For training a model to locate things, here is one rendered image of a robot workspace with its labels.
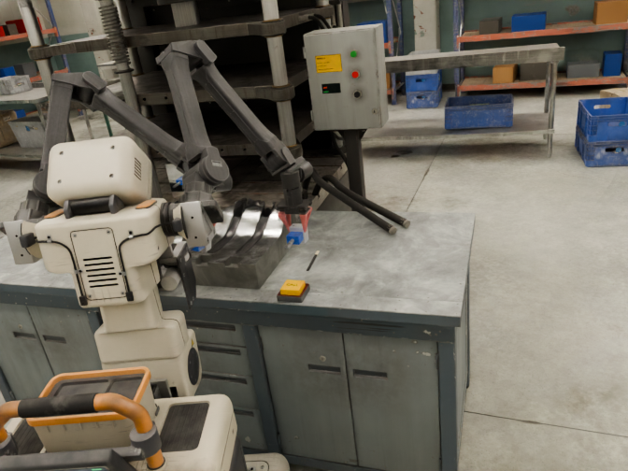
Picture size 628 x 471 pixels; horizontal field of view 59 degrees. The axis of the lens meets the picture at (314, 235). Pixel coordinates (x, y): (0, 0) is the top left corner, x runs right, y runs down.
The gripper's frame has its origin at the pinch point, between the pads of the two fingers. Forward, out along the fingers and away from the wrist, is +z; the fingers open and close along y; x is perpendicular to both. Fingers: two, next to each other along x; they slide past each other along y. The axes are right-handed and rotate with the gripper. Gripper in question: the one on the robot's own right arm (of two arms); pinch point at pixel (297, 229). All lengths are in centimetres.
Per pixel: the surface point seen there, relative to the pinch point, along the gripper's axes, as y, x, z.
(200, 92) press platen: 65, -66, -34
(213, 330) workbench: 29.9, 14.1, 32.4
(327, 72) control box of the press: 8, -72, -38
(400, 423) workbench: -33, 13, 63
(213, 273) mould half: 25.3, 13.9, 10.2
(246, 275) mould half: 13.6, 13.8, 10.2
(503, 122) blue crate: -56, -369, 56
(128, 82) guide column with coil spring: 98, -61, -42
